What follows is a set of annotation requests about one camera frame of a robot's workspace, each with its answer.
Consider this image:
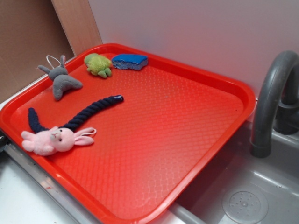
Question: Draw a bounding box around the red plastic tray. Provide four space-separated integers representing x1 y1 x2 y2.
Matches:
0 44 256 224

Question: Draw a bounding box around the blue sponge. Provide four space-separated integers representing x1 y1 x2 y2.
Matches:
112 54 148 70

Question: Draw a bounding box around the green plush turtle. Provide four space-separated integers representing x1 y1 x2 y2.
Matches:
84 53 112 79

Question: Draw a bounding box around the gray plush bunny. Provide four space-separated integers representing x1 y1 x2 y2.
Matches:
37 55 83 101

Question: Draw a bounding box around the pink plush bunny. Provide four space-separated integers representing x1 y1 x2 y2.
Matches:
21 126 97 156

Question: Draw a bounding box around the wooden board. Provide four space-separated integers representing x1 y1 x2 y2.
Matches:
51 0 102 56

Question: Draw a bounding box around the gray plastic sink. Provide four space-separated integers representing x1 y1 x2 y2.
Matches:
170 122 299 224

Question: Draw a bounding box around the gray plastic faucet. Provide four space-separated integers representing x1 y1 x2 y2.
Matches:
250 50 299 158

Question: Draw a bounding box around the brown cardboard panel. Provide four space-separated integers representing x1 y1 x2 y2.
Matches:
0 0 74 102

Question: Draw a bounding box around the navy braided rope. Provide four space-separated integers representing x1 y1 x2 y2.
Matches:
28 94 125 134

